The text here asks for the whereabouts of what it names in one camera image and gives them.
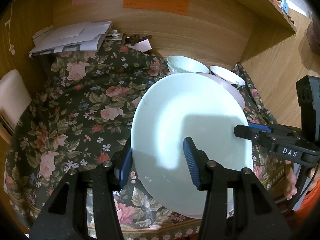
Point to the blue plastic block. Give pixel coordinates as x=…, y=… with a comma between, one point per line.
x=284, y=6

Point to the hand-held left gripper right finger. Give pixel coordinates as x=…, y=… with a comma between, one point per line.
x=191, y=165

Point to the mint green plate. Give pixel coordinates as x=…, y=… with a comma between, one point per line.
x=175, y=110

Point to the small white box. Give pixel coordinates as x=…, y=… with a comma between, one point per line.
x=143, y=46

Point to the pink bowl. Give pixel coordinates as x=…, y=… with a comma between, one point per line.
x=236, y=96

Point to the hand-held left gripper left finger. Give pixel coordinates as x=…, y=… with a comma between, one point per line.
x=126, y=165

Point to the white bowl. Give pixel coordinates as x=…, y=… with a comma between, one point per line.
x=225, y=75

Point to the orange sticky note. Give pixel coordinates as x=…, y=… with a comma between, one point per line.
x=155, y=2

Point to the mint green bowl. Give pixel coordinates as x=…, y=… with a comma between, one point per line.
x=187, y=63

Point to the wooden shelf unit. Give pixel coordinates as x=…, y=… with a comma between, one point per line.
x=212, y=37

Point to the stack of white papers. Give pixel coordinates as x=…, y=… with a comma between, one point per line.
x=75, y=33

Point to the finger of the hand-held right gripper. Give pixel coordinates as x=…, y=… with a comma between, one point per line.
x=285, y=130
x=250, y=133

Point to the dark floral tablecloth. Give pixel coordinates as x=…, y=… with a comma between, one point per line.
x=82, y=110

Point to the orange clothing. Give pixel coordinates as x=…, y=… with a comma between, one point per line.
x=310, y=205

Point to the person's right hand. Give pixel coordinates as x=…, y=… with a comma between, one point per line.
x=291, y=182

